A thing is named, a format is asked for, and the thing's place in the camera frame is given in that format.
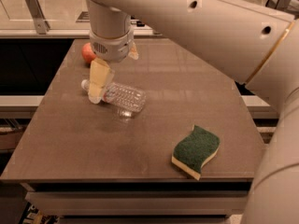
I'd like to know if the grey drawer front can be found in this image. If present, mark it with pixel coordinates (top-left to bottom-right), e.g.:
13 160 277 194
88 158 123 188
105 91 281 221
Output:
26 191 247 216

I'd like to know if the green and yellow sponge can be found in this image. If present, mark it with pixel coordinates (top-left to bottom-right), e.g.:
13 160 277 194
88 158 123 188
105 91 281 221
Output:
171 125 221 180

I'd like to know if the left metal bracket post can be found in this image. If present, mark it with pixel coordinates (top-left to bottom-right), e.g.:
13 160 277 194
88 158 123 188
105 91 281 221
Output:
25 0 50 35

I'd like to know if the red apple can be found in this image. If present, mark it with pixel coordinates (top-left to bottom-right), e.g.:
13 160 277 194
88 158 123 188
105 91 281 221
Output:
81 43 96 63

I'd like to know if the clear plastic water bottle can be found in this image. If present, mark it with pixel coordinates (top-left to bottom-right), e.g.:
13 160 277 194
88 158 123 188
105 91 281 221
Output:
93 82 146 113

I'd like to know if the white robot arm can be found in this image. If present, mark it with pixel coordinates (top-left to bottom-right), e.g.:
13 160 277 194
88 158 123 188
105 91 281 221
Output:
89 0 299 224

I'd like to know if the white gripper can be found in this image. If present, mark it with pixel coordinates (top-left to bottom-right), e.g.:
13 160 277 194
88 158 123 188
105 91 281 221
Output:
88 28 139 104

